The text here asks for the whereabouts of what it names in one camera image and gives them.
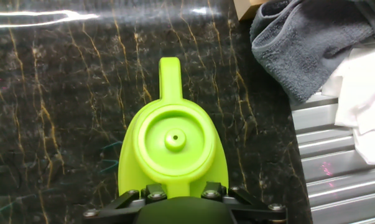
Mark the black marble pattern mat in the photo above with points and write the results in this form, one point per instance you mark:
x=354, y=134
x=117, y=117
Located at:
x=50, y=93

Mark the white paper towel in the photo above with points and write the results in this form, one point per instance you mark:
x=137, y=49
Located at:
x=364, y=102

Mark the grey towel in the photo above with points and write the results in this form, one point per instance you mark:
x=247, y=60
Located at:
x=299, y=56

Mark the lime green watering can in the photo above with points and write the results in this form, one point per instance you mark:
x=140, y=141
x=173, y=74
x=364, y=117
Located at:
x=174, y=143

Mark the wooden block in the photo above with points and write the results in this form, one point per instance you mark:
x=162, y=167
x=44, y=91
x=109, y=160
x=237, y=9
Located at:
x=246, y=7

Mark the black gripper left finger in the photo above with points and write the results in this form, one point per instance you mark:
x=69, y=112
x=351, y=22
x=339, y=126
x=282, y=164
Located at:
x=125, y=202

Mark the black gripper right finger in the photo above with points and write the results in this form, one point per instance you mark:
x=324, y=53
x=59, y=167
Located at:
x=255, y=208

